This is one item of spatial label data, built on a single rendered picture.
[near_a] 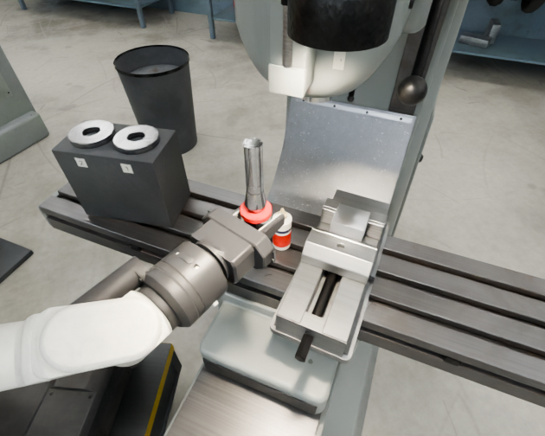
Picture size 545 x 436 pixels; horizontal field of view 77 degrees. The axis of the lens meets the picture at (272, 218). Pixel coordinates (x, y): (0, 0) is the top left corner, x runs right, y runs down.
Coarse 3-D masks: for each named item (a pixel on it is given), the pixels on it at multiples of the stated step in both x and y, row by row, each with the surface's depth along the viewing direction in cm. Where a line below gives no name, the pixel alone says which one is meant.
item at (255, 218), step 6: (270, 204) 51; (240, 210) 50; (246, 210) 50; (264, 210) 50; (270, 210) 50; (246, 216) 49; (252, 216) 49; (258, 216) 49; (264, 216) 49; (270, 216) 51; (252, 222) 50; (258, 222) 50
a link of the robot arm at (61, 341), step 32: (32, 320) 34; (64, 320) 33; (96, 320) 34; (128, 320) 35; (160, 320) 37; (32, 352) 32; (64, 352) 32; (96, 352) 33; (128, 352) 34; (32, 384) 35
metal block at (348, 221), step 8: (344, 208) 65; (352, 208) 65; (336, 216) 63; (344, 216) 63; (352, 216) 63; (360, 216) 63; (368, 216) 63; (336, 224) 62; (344, 224) 62; (352, 224) 62; (360, 224) 62; (336, 232) 64; (344, 232) 63; (352, 232) 62; (360, 232) 61; (360, 240) 63
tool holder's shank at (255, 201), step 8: (248, 144) 42; (256, 144) 42; (248, 152) 42; (256, 152) 42; (248, 160) 43; (256, 160) 43; (248, 168) 44; (256, 168) 44; (248, 176) 45; (256, 176) 45; (248, 184) 46; (256, 184) 46; (248, 192) 47; (256, 192) 47; (264, 192) 48; (248, 200) 48; (256, 200) 48; (264, 200) 49; (248, 208) 50; (256, 208) 49
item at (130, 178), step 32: (96, 128) 73; (128, 128) 72; (64, 160) 70; (96, 160) 69; (128, 160) 67; (160, 160) 69; (96, 192) 76; (128, 192) 74; (160, 192) 72; (160, 224) 79
